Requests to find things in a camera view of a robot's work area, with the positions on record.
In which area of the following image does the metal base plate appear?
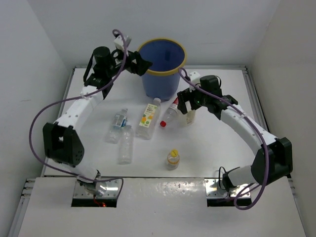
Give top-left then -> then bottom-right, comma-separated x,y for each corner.
73,178 -> 123,199
204,178 -> 248,199

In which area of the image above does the small yellow cap bottle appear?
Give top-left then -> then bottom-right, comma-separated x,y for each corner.
166,149 -> 180,170

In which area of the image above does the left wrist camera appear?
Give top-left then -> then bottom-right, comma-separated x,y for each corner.
114,35 -> 131,51

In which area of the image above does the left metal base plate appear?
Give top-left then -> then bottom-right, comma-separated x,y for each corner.
73,178 -> 123,199

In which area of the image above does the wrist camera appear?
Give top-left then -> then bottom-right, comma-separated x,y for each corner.
114,35 -> 131,51
189,71 -> 201,87

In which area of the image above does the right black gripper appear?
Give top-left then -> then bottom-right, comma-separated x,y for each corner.
177,82 -> 209,114

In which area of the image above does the blue plastic bin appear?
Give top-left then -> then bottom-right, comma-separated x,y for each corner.
138,38 -> 187,101

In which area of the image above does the pineapple juice bottle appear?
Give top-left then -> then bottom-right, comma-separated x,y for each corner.
136,97 -> 161,140

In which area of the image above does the red cap red label bottle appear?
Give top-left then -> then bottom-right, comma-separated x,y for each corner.
159,97 -> 179,128

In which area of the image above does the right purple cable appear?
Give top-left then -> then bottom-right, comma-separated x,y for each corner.
177,68 -> 271,210

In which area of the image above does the cream translucent plastic bottle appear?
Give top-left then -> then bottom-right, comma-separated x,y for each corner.
178,110 -> 196,127

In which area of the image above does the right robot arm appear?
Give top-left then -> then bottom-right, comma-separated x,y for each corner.
177,72 -> 293,192

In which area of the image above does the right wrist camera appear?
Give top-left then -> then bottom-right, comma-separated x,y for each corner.
189,71 -> 201,87

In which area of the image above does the water bottle blue white label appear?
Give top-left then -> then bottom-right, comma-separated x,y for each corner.
105,108 -> 128,144

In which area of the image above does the purple cable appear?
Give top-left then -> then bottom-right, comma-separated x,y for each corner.
177,68 -> 271,210
29,29 -> 129,196

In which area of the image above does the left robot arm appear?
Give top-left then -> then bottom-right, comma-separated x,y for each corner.
43,46 -> 152,197

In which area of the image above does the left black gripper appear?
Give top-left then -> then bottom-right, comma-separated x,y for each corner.
105,46 -> 151,78

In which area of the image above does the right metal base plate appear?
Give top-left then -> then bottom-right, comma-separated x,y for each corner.
204,178 -> 248,199

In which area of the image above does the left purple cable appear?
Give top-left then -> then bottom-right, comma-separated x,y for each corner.
29,29 -> 129,196

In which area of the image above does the clear unlabelled plastic bottle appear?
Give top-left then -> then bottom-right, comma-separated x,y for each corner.
118,125 -> 134,165

